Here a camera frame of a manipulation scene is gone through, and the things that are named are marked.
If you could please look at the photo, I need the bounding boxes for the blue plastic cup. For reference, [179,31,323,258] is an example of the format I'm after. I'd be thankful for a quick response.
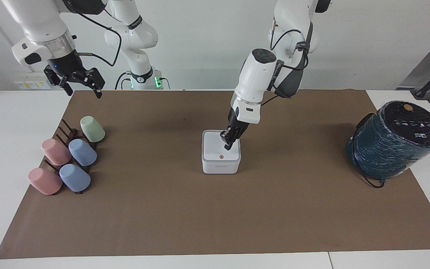
[68,139,98,167]
[59,164,91,193]

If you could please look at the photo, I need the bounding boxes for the green plastic cup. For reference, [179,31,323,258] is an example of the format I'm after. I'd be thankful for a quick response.
[80,116,106,143]

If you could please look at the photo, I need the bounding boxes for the dark brown cup rack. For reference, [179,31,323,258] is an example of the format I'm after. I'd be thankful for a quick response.
[44,119,98,195]

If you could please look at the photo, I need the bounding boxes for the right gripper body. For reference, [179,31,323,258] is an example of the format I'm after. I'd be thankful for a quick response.
[47,50,88,78]

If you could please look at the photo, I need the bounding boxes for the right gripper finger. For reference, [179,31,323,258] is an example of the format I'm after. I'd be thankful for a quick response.
[44,66,74,96]
[72,68,106,99]

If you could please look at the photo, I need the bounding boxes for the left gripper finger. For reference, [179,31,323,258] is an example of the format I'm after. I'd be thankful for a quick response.
[220,127,236,151]
[233,126,249,145]

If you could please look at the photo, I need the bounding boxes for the white wall socket strip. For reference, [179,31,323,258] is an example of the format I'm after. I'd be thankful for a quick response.
[15,76,52,90]

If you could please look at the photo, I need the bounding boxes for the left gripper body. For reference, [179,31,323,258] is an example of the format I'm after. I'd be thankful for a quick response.
[228,106,251,130]

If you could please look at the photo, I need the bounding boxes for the white square trash can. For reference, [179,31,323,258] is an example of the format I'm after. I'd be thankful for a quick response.
[202,129,242,175]

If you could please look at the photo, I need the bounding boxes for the black cable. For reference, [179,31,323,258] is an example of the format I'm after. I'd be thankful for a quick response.
[260,93,280,108]
[72,10,122,68]
[269,29,310,72]
[115,71,132,90]
[352,148,386,189]

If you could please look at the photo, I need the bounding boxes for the teal wrapped cylindrical speaker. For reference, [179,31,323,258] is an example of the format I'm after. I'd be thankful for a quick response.
[346,100,430,182]

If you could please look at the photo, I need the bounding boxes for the pink plastic cup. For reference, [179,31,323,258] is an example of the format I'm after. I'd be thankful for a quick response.
[28,167,63,196]
[41,139,72,166]

